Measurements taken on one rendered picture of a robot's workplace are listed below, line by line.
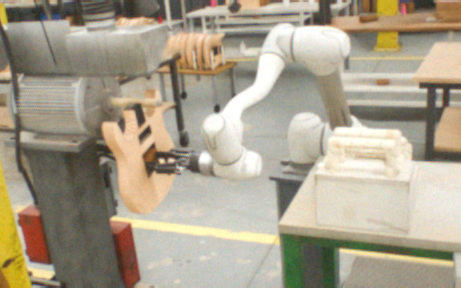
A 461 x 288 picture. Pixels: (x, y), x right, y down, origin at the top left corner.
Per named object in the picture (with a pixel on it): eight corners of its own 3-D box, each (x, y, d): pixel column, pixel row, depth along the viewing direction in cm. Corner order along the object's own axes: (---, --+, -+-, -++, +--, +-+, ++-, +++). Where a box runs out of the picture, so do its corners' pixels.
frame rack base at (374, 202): (316, 226, 171) (313, 174, 165) (326, 203, 184) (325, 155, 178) (409, 235, 161) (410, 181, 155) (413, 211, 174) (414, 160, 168)
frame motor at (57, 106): (9, 142, 217) (-6, 77, 208) (53, 120, 240) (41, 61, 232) (96, 147, 202) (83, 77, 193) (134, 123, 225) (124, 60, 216)
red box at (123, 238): (83, 285, 264) (69, 216, 251) (98, 271, 274) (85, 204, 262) (129, 293, 254) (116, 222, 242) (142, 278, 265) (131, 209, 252)
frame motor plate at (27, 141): (4, 147, 220) (2, 138, 219) (43, 127, 241) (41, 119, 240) (79, 152, 207) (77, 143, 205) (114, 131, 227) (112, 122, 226)
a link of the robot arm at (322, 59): (332, 137, 271) (378, 140, 261) (324, 164, 263) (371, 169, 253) (296, 16, 214) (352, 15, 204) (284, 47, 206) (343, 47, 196)
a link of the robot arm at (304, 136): (295, 150, 279) (293, 108, 272) (331, 153, 271) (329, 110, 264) (283, 162, 266) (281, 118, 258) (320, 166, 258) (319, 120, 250)
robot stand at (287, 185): (297, 271, 313) (291, 155, 289) (345, 282, 299) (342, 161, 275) (277, 299, 290) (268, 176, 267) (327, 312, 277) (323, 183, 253)
